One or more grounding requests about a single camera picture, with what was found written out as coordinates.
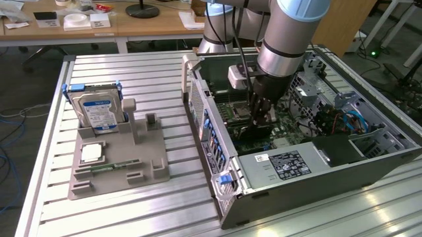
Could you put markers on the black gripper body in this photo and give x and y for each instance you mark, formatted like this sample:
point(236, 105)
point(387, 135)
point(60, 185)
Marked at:
point(270, 86)

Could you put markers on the graphics card with metal bracket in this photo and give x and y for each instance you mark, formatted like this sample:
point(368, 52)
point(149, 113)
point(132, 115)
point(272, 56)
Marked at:
point(256, 134)

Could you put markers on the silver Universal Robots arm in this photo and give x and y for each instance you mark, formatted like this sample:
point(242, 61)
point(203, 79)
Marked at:
point(290, 29)

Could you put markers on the CPU socket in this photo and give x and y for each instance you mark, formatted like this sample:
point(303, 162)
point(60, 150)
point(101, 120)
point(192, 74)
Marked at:
point(240, 109)

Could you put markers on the installed black RAM stick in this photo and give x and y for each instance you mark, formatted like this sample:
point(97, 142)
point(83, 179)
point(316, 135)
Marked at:
point(239, 123)

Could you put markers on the green motherboard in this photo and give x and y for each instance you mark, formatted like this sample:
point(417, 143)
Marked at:
point(286, 133)

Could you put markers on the metal disk bay cage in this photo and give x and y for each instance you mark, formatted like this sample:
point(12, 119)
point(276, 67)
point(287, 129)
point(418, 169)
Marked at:
point(307, 96)

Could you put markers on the grey power supply unit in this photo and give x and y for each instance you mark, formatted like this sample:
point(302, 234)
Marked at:
point(279, 165)

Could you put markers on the blue case latch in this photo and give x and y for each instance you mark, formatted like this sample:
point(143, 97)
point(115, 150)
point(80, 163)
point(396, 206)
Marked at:
point(224, 179)

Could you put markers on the wooden cabinet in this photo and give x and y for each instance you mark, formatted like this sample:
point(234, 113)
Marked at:
point(346, 24)

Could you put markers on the green indicator light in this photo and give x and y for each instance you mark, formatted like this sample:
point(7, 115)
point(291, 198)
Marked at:
point(374, 53)

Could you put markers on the dark grey open PC case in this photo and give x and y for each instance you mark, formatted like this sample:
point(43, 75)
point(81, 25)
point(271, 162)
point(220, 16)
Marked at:
point(296, 192)

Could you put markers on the white paper stack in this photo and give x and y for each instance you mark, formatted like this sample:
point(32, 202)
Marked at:
point(191, 21)

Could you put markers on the brown cardboard box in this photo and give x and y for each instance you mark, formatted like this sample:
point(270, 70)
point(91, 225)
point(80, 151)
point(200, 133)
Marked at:
point(198, 7)

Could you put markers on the hard disk in blue caddy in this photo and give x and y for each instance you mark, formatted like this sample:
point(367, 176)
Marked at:
point(96, 113)

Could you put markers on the green RAM stick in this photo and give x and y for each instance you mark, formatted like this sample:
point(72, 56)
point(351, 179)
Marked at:
point(112, 166)

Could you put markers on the black round lamp base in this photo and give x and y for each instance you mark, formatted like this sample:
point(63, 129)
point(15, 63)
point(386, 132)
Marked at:
point(141, 11)

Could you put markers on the grey parts rack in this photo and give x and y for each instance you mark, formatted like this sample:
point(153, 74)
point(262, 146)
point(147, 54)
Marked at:
point(119, 182)

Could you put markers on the silver CPU chip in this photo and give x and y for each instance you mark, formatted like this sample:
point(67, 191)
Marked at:
point(91, 153)

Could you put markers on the plain white labelled box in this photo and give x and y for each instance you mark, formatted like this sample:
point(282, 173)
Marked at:
point(99, 20)

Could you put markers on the white box with tape roll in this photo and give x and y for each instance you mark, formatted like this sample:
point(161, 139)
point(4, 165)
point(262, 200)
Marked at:
point(77, 22)

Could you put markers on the wooden desk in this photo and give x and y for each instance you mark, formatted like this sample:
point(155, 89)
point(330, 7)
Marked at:
point(65, 33)

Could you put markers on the masking tape roll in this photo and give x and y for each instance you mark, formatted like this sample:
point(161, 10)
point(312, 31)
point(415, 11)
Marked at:
point(61, 2)

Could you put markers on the white box with black lid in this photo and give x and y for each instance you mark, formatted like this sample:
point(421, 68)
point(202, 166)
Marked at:
point(47, 19)

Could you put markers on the white paper label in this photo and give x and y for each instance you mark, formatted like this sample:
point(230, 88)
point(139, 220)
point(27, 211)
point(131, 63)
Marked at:
point(16, 25)

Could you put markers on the clear plastic bag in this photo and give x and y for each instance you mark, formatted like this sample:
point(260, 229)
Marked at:
point(13, 13)

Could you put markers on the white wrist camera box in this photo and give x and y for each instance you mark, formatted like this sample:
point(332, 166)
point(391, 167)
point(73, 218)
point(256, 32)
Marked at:
point(236, 76)

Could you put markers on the white table frame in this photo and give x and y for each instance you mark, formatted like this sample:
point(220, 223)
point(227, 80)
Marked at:
point(384, 22)

